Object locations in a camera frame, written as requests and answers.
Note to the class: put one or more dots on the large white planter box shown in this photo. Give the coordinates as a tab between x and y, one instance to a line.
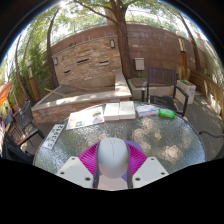
186	90

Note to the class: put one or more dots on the thin curved tree trunk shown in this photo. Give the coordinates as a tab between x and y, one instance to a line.
50	53

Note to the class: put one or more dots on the wooden post lamp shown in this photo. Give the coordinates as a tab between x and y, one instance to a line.
33	83

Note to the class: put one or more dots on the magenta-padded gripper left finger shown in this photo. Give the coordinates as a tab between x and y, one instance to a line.
75	171

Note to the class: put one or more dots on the white number plate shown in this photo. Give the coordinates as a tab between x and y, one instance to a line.
54	136

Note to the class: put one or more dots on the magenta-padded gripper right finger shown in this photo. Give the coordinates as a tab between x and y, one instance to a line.
150	170

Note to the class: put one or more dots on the small white planter box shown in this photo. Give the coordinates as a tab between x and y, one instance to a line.
215	104

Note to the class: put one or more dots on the wooden post with globe lamp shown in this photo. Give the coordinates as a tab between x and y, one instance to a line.
182	63

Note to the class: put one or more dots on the black metal armchair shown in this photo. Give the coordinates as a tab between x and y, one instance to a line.
211	134

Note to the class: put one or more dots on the green plastic packet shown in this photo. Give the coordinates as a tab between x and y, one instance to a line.
166	113

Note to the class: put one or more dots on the thin straight tree trunk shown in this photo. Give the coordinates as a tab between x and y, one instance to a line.
195	50

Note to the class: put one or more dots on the wooden stick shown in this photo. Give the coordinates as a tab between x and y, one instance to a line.
55	92

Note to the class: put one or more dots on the black wall lamp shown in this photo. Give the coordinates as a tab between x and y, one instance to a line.
55	61
112	43

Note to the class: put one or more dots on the white computer mouse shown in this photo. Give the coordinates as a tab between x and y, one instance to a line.
112	156

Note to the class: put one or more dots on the dark slatted-back armchair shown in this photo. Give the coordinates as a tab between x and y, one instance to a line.
161	76

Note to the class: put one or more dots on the black mesh-back chair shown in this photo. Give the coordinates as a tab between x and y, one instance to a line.
26	116
13	150

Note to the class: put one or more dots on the thick tree trunk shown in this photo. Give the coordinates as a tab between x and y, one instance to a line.
123	46

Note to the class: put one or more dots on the purple paw-shaped mouse pad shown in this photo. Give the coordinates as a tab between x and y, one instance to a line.
113	184

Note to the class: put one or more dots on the printed paper sheet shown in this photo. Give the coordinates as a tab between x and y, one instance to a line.
85	118

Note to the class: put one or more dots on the stone raised planter bed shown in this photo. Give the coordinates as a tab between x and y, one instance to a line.
83	96

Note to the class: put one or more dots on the grey wall utility box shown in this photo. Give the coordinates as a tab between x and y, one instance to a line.
139	64

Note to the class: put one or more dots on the white flat box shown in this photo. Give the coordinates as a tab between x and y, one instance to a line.
127	110
111	111

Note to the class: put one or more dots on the wooden slat fence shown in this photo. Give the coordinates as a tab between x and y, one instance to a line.
208	83

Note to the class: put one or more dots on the white and blue packet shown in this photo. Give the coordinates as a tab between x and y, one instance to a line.
146	110

